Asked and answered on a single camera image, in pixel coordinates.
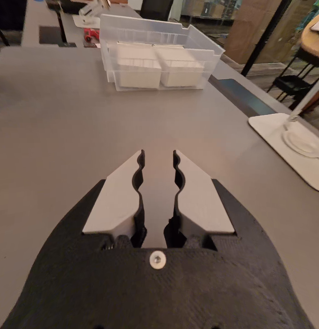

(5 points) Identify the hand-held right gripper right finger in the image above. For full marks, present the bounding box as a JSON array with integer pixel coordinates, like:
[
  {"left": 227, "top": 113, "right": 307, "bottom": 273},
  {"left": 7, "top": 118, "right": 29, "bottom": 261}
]
[{"left": 163, "top": 150, "right": 236, "bottom": 249}]

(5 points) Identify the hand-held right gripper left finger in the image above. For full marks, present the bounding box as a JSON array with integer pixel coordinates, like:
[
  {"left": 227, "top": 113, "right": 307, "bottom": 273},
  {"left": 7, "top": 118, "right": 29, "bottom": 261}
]
[{"left": 82, "top": 150, "right": 148, "bottom": 248}]

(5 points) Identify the clear plastic storage bin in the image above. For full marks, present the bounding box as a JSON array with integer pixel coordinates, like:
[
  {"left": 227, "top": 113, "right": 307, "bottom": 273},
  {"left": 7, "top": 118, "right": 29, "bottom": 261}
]
[{"left": 99, "top": 13, "right": 225, "bottom": 92}]

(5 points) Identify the red tool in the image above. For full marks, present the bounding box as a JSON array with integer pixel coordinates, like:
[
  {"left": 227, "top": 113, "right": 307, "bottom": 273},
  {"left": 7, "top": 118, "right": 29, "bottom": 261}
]
[{"left": 84, "top": 28, "right": 101, "bottom": 43}]

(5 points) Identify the black pole stand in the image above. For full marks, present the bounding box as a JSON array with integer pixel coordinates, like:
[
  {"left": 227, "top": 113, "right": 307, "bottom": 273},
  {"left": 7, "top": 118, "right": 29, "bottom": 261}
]
[{"left": 240, "top": 0, "right": 292, "bottom": 77}]

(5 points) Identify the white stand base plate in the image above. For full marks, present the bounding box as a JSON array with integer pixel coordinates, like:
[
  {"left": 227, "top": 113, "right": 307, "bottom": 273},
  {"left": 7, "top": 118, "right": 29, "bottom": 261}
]
[{"left": 248, "top": 113, "right": 319, "bottom": 193}]

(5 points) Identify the round white mount disc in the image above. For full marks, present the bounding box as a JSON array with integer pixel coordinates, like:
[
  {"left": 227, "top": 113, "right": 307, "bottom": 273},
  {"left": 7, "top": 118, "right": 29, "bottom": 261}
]
[{"left": 282, "top": 129, "right": 319, "bottom": 161}]

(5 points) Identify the black clamp post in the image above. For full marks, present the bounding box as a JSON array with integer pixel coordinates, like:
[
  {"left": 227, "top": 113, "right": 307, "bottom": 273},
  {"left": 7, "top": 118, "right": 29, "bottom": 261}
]
[{"left": 55, "top": 10, "right": 76, "bottom": 47}]

